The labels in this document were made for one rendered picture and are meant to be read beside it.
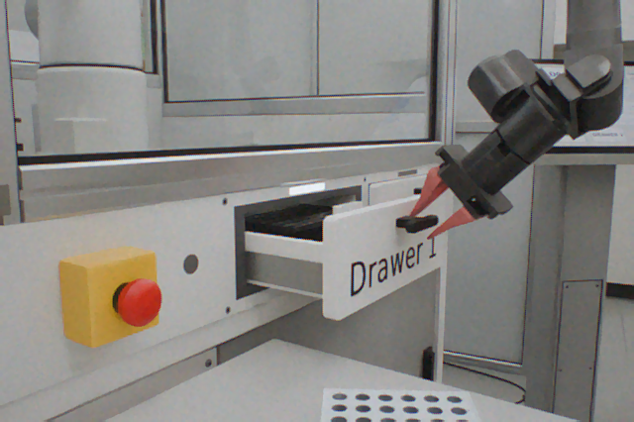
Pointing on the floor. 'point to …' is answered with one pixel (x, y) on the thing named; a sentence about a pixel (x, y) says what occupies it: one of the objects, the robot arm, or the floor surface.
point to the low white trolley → (294, 389)
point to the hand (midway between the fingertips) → (424, 223)
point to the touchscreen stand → (570, 288)
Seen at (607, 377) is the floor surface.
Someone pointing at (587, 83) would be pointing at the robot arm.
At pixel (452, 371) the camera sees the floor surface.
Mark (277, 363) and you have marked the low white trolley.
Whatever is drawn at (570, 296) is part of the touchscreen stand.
